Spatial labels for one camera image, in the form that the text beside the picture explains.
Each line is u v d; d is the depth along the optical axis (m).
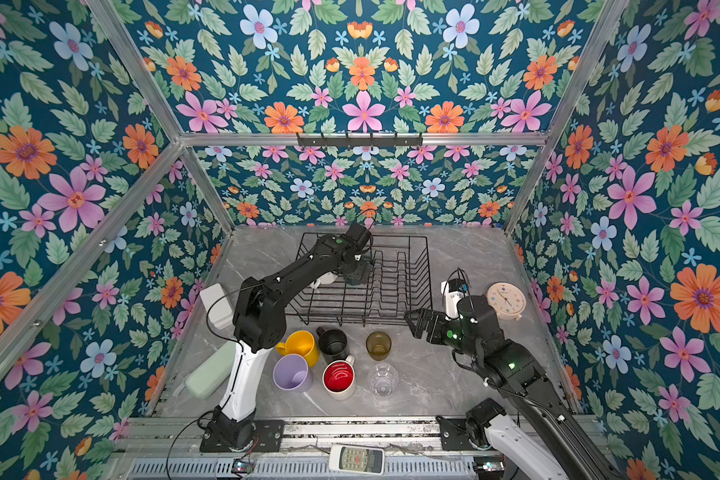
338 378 0.82
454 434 0.73
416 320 0.89
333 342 0.86
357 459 0.69
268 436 0.74
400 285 0.99
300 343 0.85
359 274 0.88
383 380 0.82
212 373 0.81
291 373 0.82
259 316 0.56
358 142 0.93
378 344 0.87
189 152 0.96
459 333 0.56
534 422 0.45
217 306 0.94
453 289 0.62
